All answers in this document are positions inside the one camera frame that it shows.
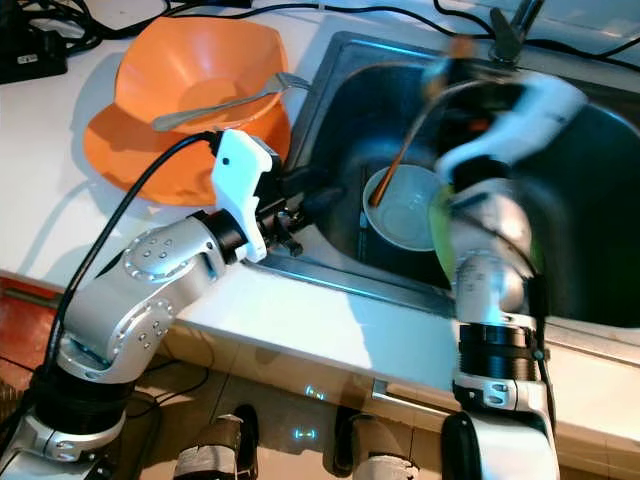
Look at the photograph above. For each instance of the red plastic bag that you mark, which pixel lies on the red plastic bag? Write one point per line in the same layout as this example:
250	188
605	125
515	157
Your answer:
30	325

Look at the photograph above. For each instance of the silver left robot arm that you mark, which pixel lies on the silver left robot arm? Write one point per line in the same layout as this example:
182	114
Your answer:
140	290

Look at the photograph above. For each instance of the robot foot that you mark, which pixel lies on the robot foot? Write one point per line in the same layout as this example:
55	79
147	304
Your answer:
220	448
375	450

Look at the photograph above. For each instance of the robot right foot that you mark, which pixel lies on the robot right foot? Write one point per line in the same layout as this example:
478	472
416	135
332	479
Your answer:
375	450

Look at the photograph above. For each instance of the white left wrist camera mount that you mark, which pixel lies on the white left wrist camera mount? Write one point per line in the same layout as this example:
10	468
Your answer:
245	175

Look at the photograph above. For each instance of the dark metal faucet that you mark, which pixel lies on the dark metal faucet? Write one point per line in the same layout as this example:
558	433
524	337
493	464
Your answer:
510	35

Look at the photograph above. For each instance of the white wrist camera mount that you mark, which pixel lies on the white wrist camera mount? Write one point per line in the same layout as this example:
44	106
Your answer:
245	175
545	115

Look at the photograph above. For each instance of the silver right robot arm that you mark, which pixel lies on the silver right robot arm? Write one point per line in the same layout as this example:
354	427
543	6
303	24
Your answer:
495	290

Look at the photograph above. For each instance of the green plate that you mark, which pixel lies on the green plate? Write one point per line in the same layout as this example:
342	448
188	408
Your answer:
443	240

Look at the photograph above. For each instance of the black power strip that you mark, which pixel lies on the black power strip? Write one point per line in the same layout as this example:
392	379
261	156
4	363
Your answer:
30	58

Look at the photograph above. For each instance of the orange plastic bowl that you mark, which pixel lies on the orange plastic bowl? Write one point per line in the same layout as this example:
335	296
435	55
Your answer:
190	60

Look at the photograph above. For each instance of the orange plastic plate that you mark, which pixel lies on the orange plastic plate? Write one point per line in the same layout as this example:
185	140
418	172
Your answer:
130	160

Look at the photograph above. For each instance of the metal fork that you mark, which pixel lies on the metal fork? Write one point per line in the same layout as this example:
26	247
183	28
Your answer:
220	105

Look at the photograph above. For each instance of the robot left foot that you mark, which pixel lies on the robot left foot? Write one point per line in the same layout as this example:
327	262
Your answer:
220	448

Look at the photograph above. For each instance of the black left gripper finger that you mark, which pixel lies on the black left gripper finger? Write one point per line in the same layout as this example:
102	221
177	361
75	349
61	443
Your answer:
298	180
322	203

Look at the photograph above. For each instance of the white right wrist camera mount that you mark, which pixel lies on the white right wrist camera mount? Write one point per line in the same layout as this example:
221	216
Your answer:
545	115

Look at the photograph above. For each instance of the stainless steel sink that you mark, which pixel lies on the stainless steel sink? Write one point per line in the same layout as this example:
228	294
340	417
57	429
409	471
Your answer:
600	200

